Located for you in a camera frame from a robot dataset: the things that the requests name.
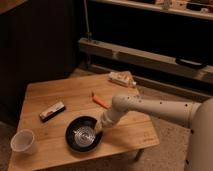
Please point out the dark chocolate bar box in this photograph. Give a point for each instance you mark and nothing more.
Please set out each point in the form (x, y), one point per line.
(52, 111)

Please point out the long grey case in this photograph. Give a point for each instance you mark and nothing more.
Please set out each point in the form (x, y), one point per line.
(144, 59)

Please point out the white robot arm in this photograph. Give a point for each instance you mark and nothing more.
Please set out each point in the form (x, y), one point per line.
(198, 117)

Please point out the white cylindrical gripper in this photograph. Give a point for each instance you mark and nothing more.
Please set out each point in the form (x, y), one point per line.
(108, 119)

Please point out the black case handle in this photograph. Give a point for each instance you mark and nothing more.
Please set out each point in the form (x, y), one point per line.
(190, 64)

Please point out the orange marker pen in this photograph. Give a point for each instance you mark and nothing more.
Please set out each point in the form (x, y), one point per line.
(99, 101)

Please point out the white plastic cup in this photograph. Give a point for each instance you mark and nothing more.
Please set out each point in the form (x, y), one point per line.
(24, 142)

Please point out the metal vertical pole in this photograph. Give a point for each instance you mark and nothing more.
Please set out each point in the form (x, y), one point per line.
(88, 33)

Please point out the black ceramic bowl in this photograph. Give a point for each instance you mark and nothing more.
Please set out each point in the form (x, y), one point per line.
(80, 135)

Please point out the wooden low table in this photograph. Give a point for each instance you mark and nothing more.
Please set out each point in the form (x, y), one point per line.
(61, 114)

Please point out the white wall shelf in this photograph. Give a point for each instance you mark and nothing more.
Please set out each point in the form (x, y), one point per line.
(150, 7)

